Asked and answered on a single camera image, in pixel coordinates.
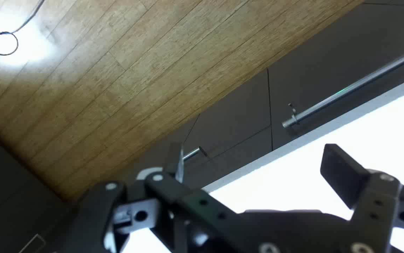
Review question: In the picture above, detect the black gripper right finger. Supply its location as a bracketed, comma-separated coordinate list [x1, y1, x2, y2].
[319, 141, 404, 253]

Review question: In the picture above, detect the dark sink cabinet door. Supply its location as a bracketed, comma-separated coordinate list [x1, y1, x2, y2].
[181, 68, 273, 158]

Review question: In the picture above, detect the short steel door handle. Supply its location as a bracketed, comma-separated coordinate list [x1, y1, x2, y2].
[180, 146, 204, 161]

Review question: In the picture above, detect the dark drawer cabinet front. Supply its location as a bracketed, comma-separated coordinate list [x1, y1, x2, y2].
[266, 0, 404, 151]

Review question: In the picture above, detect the long steel drawer handle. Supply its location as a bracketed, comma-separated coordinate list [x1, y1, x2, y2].
[281, 43, 404, 130]

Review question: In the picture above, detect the light grey kitchen countertop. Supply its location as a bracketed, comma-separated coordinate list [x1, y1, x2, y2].
[202, 68, 404, 253]

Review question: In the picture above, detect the dark sink front panel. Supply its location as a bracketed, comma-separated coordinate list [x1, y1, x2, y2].
[195, 125, 274, 191]

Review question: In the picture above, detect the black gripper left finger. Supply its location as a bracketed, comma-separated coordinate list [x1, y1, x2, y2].
[75, 171, 240, 253]

